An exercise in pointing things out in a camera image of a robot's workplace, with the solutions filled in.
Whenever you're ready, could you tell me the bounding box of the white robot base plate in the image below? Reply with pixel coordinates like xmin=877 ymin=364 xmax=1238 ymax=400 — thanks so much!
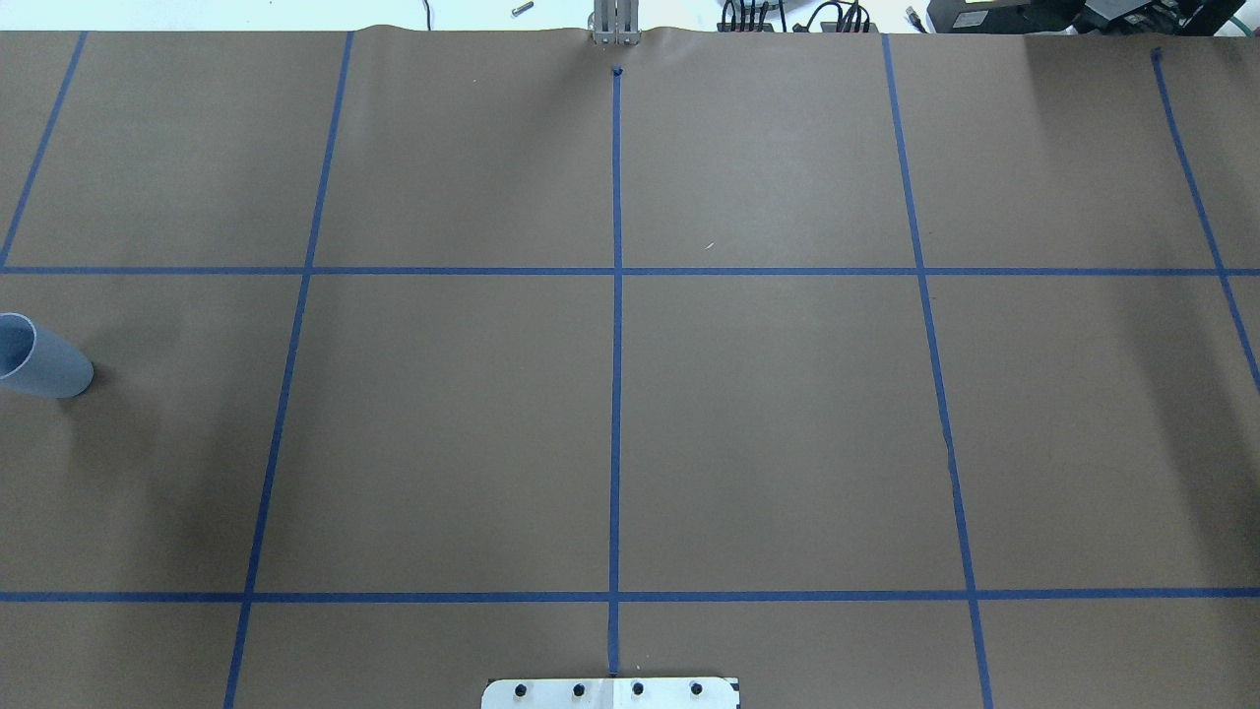
xmin=480 ymin=678 xmax=742 ymax=708

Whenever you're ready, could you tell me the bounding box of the black cable bundle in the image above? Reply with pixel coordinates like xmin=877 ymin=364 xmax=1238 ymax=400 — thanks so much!
xmin=717 ymin=0 xmax=879 ymax=35

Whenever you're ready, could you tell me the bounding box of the black equipment box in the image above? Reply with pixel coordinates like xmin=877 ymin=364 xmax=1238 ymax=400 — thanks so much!
xmin=926 ymin=1 xmax=1246 ymax=37

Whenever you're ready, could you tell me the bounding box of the aluminium frame post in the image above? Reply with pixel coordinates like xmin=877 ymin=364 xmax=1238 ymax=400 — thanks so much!
xmin=587 ymin=0 xmax=643 ymax=47

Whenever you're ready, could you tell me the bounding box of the light blue plastic cup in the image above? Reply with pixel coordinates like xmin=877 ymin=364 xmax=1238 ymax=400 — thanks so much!
xmin=1 ymin=311 xmax=95 ymax=399

